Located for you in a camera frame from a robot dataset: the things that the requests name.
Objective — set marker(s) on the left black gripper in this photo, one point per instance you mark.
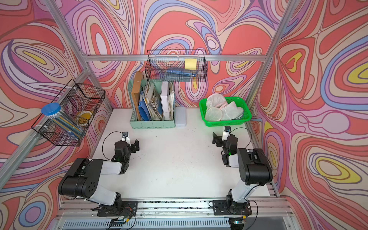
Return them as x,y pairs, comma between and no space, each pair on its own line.
133,149

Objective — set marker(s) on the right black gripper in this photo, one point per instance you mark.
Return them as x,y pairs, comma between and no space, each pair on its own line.
218,138

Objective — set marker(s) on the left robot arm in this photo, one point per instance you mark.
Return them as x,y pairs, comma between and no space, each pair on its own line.
82,180

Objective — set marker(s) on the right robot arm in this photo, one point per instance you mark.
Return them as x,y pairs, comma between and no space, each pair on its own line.
254,170

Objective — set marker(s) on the blue folder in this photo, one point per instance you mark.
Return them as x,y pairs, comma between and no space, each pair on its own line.
143,110

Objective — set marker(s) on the green plastic basket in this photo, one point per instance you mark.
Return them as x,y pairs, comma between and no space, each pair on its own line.
239,102

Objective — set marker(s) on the grey flat case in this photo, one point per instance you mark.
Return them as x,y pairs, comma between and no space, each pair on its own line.
180,116

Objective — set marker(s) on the mint green file organizer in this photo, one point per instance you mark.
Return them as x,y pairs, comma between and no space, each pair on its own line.
150,124

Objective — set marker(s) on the magazines in organizer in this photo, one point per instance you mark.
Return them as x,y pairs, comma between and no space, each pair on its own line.
153,102

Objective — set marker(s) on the white binder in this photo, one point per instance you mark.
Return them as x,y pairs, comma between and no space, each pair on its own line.
164,100

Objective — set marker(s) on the yellow tape roll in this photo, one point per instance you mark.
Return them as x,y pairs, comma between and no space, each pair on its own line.
83,117

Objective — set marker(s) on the brown cardboard folder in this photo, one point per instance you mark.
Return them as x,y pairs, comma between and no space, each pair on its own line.
135,93

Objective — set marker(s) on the blue pen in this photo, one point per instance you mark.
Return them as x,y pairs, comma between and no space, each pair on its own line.
182,72

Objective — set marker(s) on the yellow sticky note pad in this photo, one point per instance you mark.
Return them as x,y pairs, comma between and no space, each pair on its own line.
190,64

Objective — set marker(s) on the jar with blue lid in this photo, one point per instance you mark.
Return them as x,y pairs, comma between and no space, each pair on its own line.
55,112

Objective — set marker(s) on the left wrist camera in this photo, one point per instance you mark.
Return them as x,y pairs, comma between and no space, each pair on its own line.
125,136

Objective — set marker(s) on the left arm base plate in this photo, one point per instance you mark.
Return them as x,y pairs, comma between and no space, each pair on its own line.
122,209

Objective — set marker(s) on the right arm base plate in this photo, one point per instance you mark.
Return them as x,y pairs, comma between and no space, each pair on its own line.
224,208

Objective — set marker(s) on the black wire basket left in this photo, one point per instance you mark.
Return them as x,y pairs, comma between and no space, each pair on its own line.
74,97

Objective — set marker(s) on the black wire basket on rail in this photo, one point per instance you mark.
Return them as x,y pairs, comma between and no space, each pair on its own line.
160,60

